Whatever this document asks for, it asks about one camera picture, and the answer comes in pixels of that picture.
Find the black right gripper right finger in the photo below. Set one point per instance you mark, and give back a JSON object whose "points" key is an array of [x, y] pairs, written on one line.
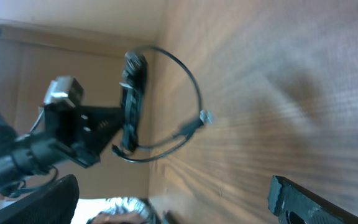
{"points": [[292, 203]]}

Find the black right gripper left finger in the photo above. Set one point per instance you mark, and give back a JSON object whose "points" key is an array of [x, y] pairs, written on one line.
{"points": [[53, 204]]}

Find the person's head grey hair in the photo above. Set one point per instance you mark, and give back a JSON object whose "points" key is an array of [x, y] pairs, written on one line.
{"points": [[126, 210]]}

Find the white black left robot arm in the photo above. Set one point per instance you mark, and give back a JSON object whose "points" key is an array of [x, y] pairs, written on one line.
{"points": [[23, 156]]}

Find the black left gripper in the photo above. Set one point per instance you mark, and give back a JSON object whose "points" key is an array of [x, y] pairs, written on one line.
{"points": [[82, 133]]}

